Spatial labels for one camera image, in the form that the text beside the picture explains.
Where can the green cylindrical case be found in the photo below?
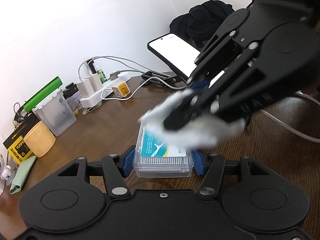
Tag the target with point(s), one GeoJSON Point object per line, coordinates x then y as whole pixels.
{"type": "Point", "coordinates": [42, 94]}

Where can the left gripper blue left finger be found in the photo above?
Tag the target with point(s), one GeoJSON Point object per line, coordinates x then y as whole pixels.
{"type": "Point", "coordinates": [115, 169]}

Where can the black yellow Yunmo box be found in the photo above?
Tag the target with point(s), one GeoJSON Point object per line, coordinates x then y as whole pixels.
{"type": "Point", "coordinates": [15, 144]}

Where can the clear plastic storage container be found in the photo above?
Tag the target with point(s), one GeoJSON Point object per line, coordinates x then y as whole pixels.
{"type": "Point", "coordinates": [55, 112]}

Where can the chair with black garment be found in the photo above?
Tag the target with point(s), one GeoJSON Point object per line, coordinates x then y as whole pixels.
{"type": "Point", "coordinates": [201, 22]}

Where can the white cotton wad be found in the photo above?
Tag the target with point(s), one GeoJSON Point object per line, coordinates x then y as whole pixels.
{"type": "Point", "coordinates": [203, 132]}

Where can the black phone stand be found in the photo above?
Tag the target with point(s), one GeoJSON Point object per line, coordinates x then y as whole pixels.
{"type": "Point", "coordinates": [160, 79]}

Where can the white charger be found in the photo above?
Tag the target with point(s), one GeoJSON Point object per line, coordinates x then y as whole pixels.
{"type": "Point", "coordinates": [85, 88]}
{"type": "Point", "coordinates": [95, 82]}

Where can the white power strip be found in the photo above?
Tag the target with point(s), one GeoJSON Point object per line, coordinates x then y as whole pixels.
{"type": "Point", "coordinates": [93, 100]}

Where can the white charger right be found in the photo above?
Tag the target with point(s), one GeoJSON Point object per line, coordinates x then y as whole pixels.
{"type": "Point", "coordinates": [95, 82]}

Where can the yellow round cup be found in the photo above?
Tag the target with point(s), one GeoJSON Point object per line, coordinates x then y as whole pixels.
{"type": "Point", "coordinates": [40, 139]}

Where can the green folded cloth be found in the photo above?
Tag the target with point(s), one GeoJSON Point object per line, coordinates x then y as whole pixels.
{"type": "Point", "coordinates": [21, 175]}

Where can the white charger left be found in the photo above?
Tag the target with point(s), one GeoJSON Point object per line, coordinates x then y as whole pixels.
{"type": "Point", "coordinates": [85, 88]}

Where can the yellow white plug adapter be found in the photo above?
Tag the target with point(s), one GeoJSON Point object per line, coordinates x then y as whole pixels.
{"type": "Point", "coordinates": [121, 89]}

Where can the clear dental floss pick box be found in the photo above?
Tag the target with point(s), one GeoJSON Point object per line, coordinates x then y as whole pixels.
{"type": "Point", "coordinates": [154, 159]}

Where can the smartphone with white screen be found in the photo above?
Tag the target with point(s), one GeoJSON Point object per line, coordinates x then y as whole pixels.
{"type": "Point", "coordinates": [178, 54]}

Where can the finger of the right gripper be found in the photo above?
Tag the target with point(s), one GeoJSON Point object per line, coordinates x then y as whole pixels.
{"type": "Point", "coordinates": [197, 104]}
{"type": "Point", "coordinates": [221, 55]}

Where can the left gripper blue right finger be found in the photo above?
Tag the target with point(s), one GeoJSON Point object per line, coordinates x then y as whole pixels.
{"type": "Point", "coordinates": [211, 167]}

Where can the white astronaut figurine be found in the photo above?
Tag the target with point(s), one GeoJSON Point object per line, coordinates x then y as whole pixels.
{"type": "Point", "coordinates": [6, 172]}

